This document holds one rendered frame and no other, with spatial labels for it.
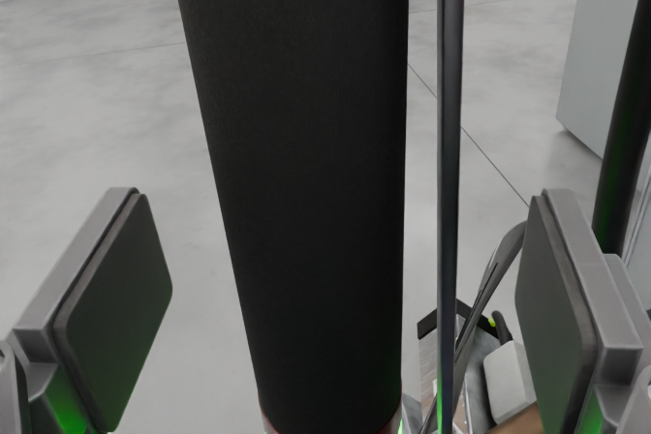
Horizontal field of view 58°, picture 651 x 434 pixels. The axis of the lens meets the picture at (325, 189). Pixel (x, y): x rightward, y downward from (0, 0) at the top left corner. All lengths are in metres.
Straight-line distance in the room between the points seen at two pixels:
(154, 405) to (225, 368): 0.27
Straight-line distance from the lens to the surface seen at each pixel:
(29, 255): 3.09
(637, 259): 1.87
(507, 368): 0.76
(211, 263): 2.69
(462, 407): 0.73
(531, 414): 0.24
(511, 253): 0.50
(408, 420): 0.78
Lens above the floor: 1.74
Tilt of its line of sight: 35 degrees down
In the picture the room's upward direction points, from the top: 4 degrees counter-clockwise
